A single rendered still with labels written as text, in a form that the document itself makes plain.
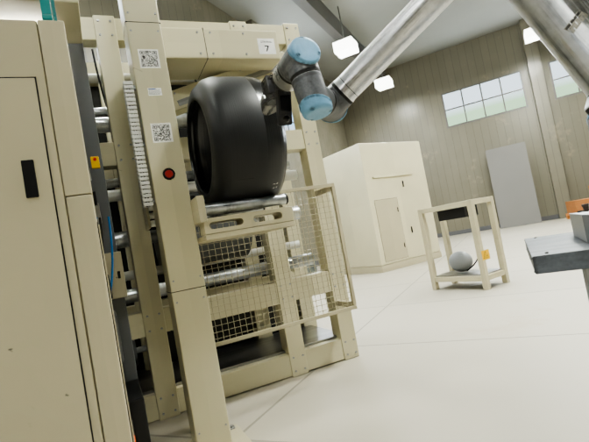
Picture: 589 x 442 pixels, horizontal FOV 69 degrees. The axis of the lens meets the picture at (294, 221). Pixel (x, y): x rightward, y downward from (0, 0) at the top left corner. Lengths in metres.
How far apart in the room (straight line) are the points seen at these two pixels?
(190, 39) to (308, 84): 1.06
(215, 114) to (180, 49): 0.62
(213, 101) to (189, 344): 0.90
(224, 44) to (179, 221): 0.95
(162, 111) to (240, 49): 0.65
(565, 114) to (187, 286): 12.92
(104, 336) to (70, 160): 0.36
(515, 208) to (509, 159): 1.37
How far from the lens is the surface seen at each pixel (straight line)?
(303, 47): 1.29
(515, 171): 13.33
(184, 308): 1.68
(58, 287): 0.97
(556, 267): 1.10
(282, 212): 1.69
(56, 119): 1.02
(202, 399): 1.75
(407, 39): 1.37
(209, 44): 2.23
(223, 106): 1.63
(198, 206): 1.59
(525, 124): 13.85
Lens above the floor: 0.73
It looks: 2 degrees up
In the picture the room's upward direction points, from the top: 10 degrees counter-clockwise
